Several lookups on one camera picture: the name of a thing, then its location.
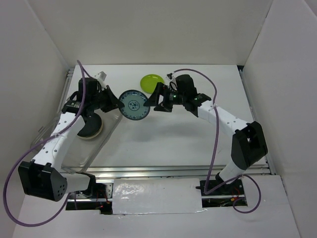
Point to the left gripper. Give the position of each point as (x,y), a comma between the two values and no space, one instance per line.
(113,102)

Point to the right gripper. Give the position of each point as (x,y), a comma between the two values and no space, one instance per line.
(153,100)

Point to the blue patterned plate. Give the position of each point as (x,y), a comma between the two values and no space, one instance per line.
(134,108)

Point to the green plate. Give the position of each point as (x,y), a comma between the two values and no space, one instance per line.
(148,82)

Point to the black plate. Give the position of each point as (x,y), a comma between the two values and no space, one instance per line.
(92,126)

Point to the yellow brown patterned plate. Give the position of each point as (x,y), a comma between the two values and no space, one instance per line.
(89,137)

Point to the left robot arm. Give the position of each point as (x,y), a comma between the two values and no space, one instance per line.
(42,176)

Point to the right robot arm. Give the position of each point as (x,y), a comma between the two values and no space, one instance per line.
(248,142)

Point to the clear plastic bin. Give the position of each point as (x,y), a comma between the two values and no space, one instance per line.
(82,152)

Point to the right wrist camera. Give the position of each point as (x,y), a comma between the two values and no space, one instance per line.
(171,82)

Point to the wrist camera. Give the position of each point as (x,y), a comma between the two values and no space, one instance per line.
(100,77)
(171,82)

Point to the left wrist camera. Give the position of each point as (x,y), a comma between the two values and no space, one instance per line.
(100,77)

